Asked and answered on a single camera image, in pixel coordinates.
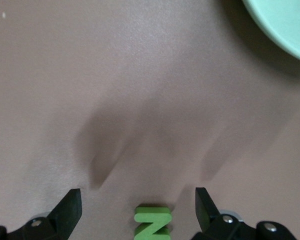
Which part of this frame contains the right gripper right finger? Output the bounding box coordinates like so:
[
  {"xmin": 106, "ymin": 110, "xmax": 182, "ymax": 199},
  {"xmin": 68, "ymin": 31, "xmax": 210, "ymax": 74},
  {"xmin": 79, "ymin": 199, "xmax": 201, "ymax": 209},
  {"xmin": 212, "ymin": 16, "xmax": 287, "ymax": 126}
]
[{"xmin": 191, "ymin": 187, "xmax": 297, "ymax": 240}]

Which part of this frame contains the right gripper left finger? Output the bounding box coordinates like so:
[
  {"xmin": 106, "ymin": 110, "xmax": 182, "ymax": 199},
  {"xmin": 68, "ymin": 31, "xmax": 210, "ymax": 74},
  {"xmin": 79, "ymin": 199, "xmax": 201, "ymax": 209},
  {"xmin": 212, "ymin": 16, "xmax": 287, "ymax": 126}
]
[{"xmin": 0, "ymin": 188, "xmax": 83, "ymax": 240}]

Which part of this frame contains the green foam letter N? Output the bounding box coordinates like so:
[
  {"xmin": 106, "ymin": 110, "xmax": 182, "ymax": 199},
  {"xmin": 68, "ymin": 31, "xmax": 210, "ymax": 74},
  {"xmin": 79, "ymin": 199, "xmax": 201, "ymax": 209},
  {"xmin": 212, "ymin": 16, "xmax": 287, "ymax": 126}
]
[{"xmin": 133, "ymin": 206, "xmax": 171, "ymax": 240}]

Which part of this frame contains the light green plate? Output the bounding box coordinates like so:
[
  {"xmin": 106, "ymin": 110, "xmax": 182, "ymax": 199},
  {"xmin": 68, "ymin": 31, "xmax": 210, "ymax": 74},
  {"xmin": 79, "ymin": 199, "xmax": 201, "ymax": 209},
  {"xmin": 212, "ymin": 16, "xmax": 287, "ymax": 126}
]
[{"xmin": 241, "ymin": 0, "xmax": 300, "ymax": 65}]

